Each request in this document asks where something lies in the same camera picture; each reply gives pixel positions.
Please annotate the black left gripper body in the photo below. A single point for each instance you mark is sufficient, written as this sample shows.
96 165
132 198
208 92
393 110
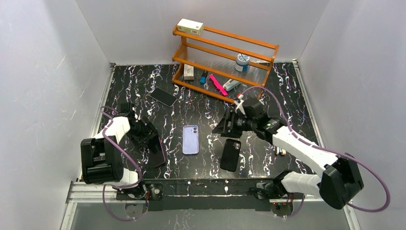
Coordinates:
149 132

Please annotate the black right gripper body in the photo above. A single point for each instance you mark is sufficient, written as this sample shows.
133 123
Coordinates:
231 123

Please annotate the black smartphone purple edge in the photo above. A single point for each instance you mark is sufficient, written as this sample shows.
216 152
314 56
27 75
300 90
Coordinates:
156 153

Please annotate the black phone case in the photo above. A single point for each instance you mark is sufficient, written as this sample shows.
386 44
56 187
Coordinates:
230 155

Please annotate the lilac phone case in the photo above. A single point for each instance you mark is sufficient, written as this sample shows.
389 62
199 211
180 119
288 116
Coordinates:
190 140

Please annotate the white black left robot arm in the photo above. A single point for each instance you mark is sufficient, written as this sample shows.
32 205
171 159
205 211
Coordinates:
105 162

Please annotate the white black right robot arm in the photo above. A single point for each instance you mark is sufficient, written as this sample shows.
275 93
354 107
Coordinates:
336 180

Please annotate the small white pink gadget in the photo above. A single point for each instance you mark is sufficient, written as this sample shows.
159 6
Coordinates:
280 151

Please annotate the pink highlighter pen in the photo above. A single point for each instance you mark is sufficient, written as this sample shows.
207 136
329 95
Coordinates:
218 85

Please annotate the blue marker pen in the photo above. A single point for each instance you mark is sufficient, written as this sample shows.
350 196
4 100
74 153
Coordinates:
203 77

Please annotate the blue white round jar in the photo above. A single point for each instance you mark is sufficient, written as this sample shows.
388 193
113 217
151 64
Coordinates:
242 62

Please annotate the orange wooden shelf rack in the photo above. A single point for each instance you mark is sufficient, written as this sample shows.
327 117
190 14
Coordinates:
215 51

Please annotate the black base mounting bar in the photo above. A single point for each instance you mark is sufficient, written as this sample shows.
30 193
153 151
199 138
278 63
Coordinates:
204 194

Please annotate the small white grey box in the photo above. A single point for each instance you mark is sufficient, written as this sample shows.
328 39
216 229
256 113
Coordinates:
188 72

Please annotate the white cardboard box red label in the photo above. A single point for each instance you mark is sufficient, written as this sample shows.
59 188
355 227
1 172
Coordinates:
190 27

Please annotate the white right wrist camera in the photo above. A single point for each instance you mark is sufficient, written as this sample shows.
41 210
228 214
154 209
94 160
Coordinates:
239 104

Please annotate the aluminium rail frame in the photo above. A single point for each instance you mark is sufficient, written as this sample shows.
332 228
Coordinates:
94 207

